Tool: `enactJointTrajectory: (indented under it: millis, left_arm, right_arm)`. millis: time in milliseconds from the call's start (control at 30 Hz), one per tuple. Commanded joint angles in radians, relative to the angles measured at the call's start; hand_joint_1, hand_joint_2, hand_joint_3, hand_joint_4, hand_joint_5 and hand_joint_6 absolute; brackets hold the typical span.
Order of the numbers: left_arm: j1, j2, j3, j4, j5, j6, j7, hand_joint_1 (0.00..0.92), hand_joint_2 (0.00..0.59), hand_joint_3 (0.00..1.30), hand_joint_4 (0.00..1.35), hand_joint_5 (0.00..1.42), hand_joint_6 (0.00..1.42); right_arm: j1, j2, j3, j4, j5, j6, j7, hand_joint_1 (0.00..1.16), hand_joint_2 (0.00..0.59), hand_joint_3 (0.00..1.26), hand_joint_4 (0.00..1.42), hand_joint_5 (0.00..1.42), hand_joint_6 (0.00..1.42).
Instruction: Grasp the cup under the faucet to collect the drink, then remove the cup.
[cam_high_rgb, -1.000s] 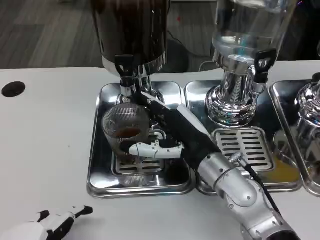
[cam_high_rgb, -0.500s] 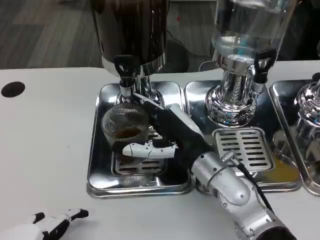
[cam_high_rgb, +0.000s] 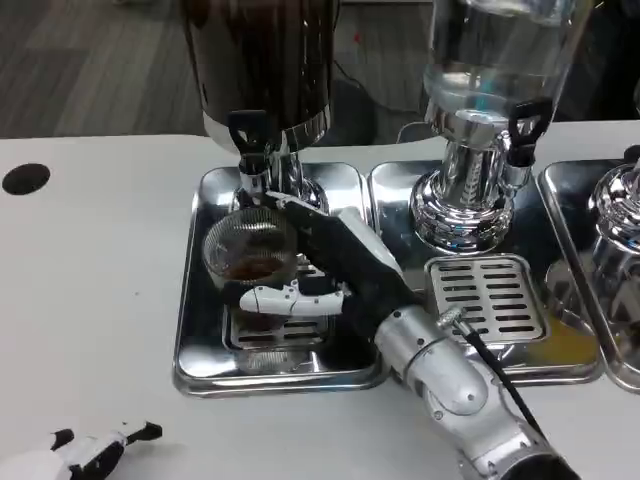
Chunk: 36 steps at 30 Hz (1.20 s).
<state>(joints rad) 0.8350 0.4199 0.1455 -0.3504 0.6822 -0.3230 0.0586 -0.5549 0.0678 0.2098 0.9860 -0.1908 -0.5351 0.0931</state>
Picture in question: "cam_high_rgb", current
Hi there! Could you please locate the clear ribbed glass cup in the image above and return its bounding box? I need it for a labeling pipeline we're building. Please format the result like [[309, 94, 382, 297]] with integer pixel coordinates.
[[202, 207, 301, 331]]

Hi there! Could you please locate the steel tray under clear dispenser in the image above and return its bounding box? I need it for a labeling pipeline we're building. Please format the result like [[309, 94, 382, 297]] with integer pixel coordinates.
[[368, 160, 606, 386]]

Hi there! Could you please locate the steel tray under dark dispenser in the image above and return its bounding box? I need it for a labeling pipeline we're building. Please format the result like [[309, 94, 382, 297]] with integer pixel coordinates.
[[172, 162, 389, 396]]

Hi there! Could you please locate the chrome dispenser pedestal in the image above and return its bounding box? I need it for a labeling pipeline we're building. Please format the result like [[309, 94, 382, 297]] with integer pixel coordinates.
[[588, 144, 640, 301]]

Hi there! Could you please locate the steel drip grid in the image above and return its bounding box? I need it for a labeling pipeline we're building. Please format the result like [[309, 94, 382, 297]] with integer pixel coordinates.
[[423, 253, 549, 344], [225, 260, 336, 351]]

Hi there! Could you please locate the black round floor base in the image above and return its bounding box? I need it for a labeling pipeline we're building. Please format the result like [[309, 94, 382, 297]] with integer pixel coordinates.
[[327, 79, 381, 149]]

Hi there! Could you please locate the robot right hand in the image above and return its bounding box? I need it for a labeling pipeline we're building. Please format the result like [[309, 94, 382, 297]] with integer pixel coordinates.
[[239, 189, 421, 341]]

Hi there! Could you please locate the black tap of dark dispenser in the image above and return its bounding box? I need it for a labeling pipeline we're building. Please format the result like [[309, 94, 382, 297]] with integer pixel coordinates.
[[228, 109, 269, 194]]

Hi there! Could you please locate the dark coffee drink dispenser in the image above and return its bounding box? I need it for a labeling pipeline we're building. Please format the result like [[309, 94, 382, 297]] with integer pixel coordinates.
[[179, 0, 341, 236]]

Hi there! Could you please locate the black tap of clear dispenser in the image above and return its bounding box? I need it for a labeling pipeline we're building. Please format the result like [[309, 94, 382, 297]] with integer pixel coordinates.
[[504, 98, 554, 186]]

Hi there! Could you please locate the clear water drink dispenser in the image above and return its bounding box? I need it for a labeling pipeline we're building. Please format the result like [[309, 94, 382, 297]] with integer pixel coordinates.
[[409, 0, 584, 254]]

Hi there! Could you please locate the steel tray at picture edge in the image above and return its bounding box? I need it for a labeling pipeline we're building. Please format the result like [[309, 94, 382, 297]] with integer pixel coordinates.
[[537, 160, 640, 391]]

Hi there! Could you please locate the black round table grommet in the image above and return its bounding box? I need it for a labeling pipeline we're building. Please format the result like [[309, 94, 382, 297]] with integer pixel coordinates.
[[1, 162, 51, 196]]

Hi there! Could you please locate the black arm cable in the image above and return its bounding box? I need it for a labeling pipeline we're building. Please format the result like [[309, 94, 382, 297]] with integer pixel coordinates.
[[437, 307, 551, 441]]

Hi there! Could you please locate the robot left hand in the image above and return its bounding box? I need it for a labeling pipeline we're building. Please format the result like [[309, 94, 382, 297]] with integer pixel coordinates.
[[0, 422, 164, 480]]

